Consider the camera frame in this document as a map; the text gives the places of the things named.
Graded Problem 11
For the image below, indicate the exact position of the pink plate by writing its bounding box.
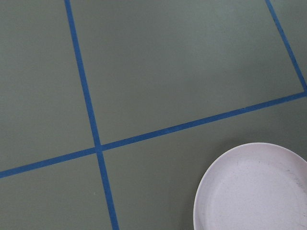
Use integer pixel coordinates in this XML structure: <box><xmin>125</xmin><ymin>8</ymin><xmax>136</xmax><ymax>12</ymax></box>
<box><xmin>193</xmin><ymin>143</ymin><xmax>307</xmax><ymax>230</ymax></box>

